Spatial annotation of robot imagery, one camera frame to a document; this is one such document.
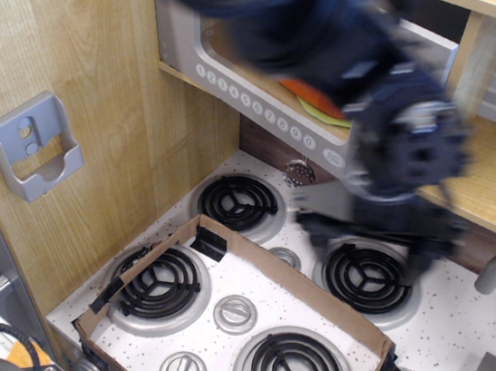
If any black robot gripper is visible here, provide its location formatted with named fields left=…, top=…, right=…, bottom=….
left=296, top=181, right=468, bottom=275

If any silver toy microwave door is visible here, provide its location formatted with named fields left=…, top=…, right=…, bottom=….
left=126, top=0, right=463, bottom=229

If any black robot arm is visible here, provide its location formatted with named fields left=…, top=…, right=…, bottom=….
left=177, top=0, right=469, bottom=283

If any back right black burner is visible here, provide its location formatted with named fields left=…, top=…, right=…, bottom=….
left=311, top=238, right=422, bottom=331

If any middle small silver knob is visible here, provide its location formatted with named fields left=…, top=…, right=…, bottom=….
left=267, top=247, right=302, bottom=272

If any silver hanging skimmer spoon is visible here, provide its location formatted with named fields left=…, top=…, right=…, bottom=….
left=283, top=155, right=316, bottom=188

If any green toy plate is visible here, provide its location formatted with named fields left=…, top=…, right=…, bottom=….
left=297, top=97, right=353, bottom=128

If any wooden shelf board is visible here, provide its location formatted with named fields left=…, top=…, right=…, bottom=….
left=159, top=62, right=496, bottom=233

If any back left black burner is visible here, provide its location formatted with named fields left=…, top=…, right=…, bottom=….
left=189, top=173, right=287, bottom=245

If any centre silver stove knob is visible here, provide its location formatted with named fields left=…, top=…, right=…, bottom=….
left=213, top=295, right=258, bottom=336

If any orange toy carrot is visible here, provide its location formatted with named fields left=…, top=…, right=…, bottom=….
left=279, top=79, right=345, bottom=119

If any front left black burner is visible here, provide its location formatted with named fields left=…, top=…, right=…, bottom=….
left=107, top=245, right=212, bottom=338

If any brown cardboard barrier frame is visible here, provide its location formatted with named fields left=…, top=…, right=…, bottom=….
left=73, top=216, right=394, bottom=371

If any grey wall phone holder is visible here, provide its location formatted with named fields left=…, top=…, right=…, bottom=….
left=0, top=91, right=84, bottom=202

